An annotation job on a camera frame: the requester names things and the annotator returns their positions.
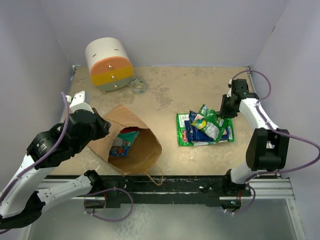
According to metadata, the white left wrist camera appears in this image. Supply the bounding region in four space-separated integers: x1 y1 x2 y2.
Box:
66 90 94 113

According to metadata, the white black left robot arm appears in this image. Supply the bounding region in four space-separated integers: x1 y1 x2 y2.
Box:
0 109 111 231

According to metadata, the blue white chips bag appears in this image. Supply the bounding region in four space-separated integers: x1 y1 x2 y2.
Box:
184 110 235 146

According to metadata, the aluminium frame rail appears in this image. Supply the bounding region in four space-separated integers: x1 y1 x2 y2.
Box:
38 77 294 201

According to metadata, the green white snack packet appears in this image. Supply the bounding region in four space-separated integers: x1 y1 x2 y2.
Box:
176 112 235 148

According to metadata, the brown paper bag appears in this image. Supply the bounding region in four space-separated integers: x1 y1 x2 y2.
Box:
88 104 162 177

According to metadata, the pink red snack packet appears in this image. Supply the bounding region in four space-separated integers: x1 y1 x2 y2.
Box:
120 126 140 134

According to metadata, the yellow green snack bag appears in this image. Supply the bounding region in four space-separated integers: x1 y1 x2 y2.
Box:
189 104 230 143

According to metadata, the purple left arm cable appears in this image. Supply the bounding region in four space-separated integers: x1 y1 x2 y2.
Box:
0 91 71 201

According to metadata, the white cylindrical mini drawer cabinet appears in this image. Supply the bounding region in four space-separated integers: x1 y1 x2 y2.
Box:
85 37 134 92

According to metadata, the clear tape roll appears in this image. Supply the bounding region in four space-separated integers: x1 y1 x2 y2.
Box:
129 78 147 95

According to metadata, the teal snack packet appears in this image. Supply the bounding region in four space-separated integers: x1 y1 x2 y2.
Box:
112 131 140 147

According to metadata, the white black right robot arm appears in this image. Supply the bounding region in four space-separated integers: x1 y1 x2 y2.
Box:
219 79 289 196

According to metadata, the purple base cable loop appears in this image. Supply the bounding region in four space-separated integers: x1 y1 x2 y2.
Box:
83 184 136 222

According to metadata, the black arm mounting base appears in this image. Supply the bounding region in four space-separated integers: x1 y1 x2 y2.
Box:
84 170 251 209

